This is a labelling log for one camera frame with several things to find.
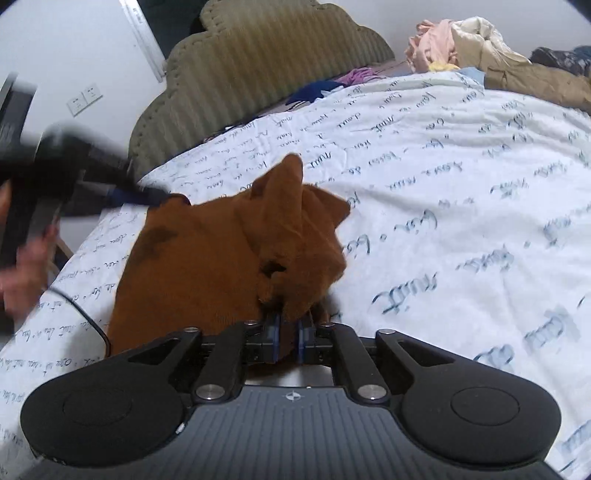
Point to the white door frame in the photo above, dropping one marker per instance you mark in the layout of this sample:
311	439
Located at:
144	41

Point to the white wall socket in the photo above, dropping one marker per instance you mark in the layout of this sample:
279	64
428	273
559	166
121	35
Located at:
92	93
76	105

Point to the pink cloth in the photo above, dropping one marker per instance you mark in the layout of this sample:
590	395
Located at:
429	41

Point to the white printed blanket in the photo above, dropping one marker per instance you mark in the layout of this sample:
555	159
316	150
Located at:
461	207

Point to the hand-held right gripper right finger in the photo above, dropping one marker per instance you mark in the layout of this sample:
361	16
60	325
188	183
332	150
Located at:
304	339

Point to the tan cloth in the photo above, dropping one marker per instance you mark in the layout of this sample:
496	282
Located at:
540	85

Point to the purple cloth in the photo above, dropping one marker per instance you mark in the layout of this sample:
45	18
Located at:
360	76

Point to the person's left hand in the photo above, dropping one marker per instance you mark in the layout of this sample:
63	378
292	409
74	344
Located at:
27	277

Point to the cream jacket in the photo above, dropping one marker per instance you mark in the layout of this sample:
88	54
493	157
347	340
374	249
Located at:
485	39

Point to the yellow cloth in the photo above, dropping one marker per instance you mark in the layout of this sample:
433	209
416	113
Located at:
443	67

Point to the brown cloth garment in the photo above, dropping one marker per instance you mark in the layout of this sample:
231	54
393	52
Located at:
194	267

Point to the dark patterned cloth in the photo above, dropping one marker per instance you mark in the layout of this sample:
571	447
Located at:
563	60

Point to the dark blue cloth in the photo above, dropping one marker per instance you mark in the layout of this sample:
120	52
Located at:
314	92

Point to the grey-green ribbed headboard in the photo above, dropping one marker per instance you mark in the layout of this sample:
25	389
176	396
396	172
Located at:
258	60

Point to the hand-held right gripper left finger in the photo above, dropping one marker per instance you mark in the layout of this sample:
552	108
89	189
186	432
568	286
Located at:
275	337

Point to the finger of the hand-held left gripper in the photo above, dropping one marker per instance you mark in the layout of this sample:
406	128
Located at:
124	196

